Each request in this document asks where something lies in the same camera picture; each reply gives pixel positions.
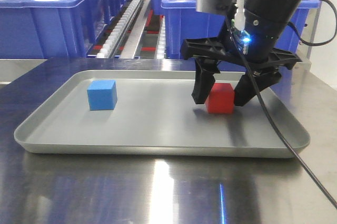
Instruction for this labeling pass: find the red foam cube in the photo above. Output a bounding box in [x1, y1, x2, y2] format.
[205, 83, 235, 114]

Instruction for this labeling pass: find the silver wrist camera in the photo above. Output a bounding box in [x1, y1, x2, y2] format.
[195, 0, 236, 16]

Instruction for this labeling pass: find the white roller conveyor track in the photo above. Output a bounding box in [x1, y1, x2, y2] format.
[96, 0, 143, 59]

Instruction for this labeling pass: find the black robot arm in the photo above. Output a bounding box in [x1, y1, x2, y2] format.
[181, 0, 301, 106]

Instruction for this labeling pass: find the blue plastic bin front left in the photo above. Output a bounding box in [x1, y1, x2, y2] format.
[0, 0, 111, 59]

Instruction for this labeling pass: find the blue foam cube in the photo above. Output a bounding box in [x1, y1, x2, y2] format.
[87, 79, 117, 110]

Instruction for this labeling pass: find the white cable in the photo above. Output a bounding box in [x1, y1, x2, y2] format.
[234, 0, 249, 31]

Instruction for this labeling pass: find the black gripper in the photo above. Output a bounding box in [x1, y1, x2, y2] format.
[180, 0, 303, 107]

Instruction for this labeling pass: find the black cable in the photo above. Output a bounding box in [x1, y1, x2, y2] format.
[229, 0, 337, 209]

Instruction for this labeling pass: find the blue plastic bin front right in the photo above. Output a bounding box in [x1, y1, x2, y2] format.
[161, 0, 321, 60]

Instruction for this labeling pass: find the grey metal tray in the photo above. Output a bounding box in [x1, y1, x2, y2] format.
[14, 69, 310, 159]

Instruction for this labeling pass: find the steel shelf upright post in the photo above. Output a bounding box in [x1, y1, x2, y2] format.
[296, 7, 320, 69]

